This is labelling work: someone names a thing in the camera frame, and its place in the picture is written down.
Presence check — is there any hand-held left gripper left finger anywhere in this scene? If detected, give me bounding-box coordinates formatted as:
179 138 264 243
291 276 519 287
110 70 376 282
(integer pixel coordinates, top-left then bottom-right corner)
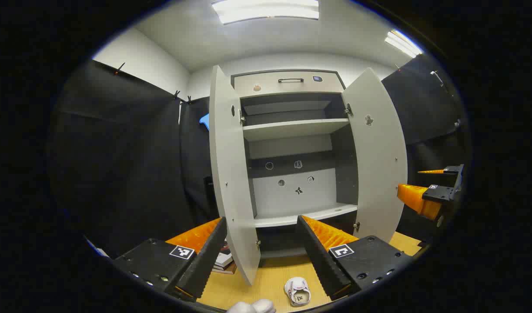
114 216 228 303

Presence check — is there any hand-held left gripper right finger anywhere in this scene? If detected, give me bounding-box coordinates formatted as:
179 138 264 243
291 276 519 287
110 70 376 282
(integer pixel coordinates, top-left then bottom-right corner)
296 214 414 301

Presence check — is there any white yellow-soled shoe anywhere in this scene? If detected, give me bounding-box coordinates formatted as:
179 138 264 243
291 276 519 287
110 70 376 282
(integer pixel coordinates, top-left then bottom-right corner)
284 277 312 307

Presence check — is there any grey shoe cabinet door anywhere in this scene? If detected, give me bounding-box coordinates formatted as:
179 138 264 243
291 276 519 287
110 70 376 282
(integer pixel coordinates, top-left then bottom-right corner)
342 67 408 244
209 65 261 286

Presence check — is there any grey shoe cabinet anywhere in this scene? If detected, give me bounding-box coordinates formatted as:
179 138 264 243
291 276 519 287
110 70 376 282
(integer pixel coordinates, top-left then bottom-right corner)
230 69 361 260

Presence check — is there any grey cabinet drawer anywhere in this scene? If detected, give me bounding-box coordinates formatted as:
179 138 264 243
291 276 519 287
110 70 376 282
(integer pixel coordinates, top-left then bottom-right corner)
233 71 345 97

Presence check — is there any white photo cover book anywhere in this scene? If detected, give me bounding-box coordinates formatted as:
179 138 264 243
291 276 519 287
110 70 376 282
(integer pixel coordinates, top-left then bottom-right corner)
214 244 235 268

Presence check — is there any ceiling light panel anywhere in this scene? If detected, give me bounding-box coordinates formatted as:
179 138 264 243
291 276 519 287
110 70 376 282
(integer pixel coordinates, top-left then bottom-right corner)
384 29 424 59
211 0 320 25

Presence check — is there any black backdrop cloth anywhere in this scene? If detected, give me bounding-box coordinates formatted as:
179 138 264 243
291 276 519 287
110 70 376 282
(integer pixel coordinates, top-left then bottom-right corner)
48 54 471 261

